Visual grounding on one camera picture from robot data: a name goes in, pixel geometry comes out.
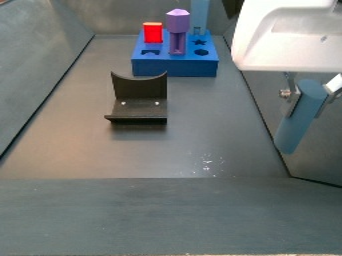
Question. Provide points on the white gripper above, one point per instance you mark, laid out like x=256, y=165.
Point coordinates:
x=291, y=35

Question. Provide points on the light blue oval peg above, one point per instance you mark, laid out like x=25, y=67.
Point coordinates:
x=294, y=126

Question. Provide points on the light blue arch peg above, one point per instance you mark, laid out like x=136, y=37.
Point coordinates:
x=199, y=14

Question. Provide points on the purple pentagon peg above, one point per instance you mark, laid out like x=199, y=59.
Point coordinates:
x=177, y=26

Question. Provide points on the black curved holder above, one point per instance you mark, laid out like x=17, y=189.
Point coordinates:
x=140, y=99

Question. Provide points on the blue shape sorter board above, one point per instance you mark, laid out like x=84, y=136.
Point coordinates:
x=151, y=59

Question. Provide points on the red rectangular peg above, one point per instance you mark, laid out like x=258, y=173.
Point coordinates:
x=152, y=30

